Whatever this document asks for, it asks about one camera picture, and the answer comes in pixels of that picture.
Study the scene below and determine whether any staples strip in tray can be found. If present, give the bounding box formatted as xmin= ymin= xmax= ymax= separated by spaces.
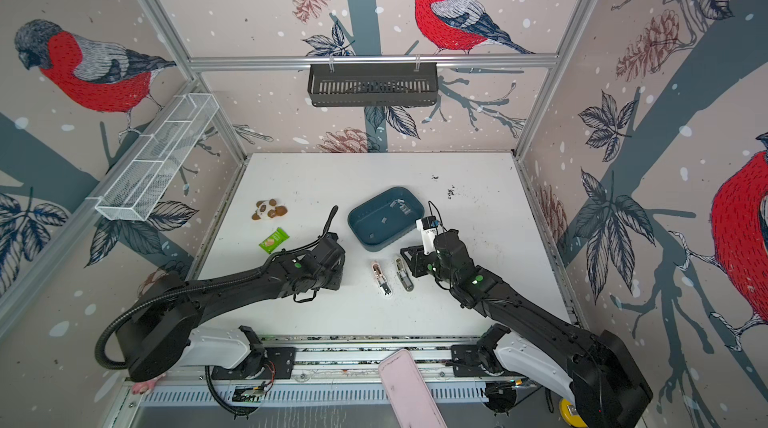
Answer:
xmin=390 ymin=199 xmax=412 ymax=216

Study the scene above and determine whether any yellow tape measure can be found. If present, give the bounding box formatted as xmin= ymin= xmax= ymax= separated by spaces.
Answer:
xmin=559 ymin=399 xmax=587 ymax=428

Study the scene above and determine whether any green snack packet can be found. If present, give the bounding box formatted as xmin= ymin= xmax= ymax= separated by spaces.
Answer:
xmin=259 ymin=228 xmax=290 ymax=254

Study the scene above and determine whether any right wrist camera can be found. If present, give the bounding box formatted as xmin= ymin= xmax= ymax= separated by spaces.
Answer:
xmin=416 ymin=216 xmax=441 ymax=255

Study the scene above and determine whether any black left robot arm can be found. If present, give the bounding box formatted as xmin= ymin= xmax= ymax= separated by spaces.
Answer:
xmin=94 ymin=224 xmax=345 ymax=418

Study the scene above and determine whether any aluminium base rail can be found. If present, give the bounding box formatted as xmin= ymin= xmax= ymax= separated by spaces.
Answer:
xmin=142 ymin=334 xmax=574 ymax=408

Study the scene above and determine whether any black wire basket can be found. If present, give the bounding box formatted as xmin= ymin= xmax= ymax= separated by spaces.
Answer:
xmin=307 ymin=63 xmax=439 ymax=108

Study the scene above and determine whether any pink flat case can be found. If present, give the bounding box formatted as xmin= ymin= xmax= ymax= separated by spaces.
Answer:
xmin=378 ymin=349 xmax=447 ymax=428

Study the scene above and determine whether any horizontal aluminium bar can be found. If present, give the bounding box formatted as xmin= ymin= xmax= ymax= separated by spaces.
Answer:
xmin=187 ymin=54 xmax=560 ymax=73

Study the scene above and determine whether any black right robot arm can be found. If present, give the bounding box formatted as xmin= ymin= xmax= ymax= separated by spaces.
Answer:
xmin=401 ymin=216 xmax=653 ymax=427

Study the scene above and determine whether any white wire basket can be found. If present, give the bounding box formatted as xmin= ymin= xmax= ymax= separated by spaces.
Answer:
xmin=95 ymin=93 xmax=219 ymax=221

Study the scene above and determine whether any teal plastic tray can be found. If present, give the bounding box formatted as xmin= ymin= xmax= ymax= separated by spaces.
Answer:
xmin=347 ymin=187 xmax=425 ymax=252

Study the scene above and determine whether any pink toy on rail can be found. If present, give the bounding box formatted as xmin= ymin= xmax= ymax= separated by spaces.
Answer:
xmin=131 ymin=374 xmax=164 ymax=395

